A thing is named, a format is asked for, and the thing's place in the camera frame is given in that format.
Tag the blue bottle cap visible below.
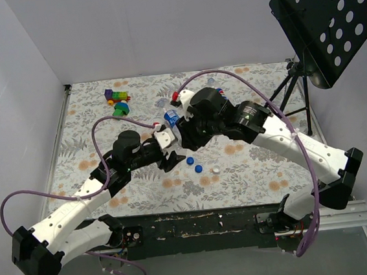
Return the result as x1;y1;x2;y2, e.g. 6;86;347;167
194;164;203;173
186;157;194;165

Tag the Pepsi bottle blue label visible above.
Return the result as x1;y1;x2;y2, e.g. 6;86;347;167
168;87;233;146

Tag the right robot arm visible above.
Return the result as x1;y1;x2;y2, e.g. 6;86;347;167
172;87;363;233

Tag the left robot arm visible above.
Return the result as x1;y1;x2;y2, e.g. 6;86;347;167
12;126;185;275

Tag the Pocari Sweat labelled bottle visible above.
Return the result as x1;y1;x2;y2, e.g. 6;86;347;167
162;106;180;129

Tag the white bottle cap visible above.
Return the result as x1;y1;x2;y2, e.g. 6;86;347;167
212;166;221;174

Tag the green blue toy figure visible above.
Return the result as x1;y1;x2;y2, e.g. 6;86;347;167
113;101;130;117

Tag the colourful toy block train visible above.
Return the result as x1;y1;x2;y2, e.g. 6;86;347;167
104;89;131;105

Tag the black music stand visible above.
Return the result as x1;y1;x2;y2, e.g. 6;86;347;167
269;0;367;136

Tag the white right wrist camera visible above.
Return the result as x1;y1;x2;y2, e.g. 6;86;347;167
170;90;195;122

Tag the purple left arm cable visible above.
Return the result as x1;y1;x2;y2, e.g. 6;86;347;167
0;111;177;275

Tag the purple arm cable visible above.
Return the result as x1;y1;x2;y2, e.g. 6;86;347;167
175;60;326;268
0;111;177;275

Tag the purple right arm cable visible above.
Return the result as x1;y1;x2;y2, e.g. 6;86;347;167
175;60;326;268

